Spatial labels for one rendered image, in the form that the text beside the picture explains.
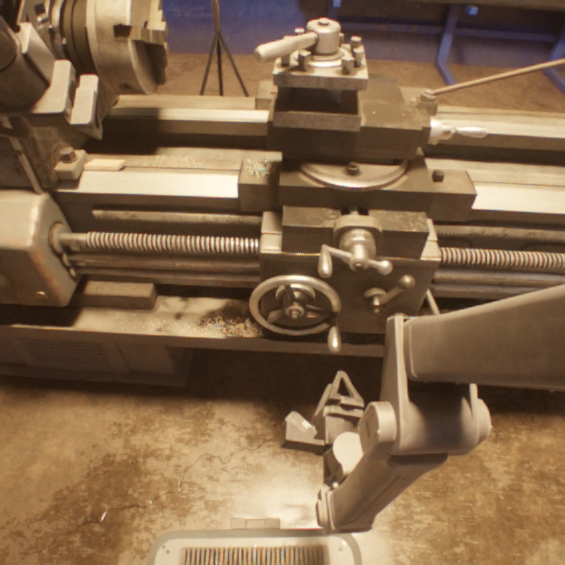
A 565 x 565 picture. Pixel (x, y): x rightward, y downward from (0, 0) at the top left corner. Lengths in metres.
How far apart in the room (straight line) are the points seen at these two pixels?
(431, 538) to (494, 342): 1.27
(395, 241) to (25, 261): 0.85
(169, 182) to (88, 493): 1.03
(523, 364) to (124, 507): 1.39
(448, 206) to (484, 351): 0.77
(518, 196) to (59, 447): 1.59
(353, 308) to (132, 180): 0.62
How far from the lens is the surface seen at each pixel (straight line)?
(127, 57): 1.05
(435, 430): 0.41
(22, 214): 1.14
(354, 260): 0.79
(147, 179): 1.08
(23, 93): 0.53
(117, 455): 1.60
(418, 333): 0.38
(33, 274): 1.18
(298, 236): 0.87
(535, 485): 1.71
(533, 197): 1.17
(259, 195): 0.98
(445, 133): 0.95
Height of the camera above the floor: 1.43
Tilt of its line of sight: 48 degrees down
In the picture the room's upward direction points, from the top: 1 degrees clockwise
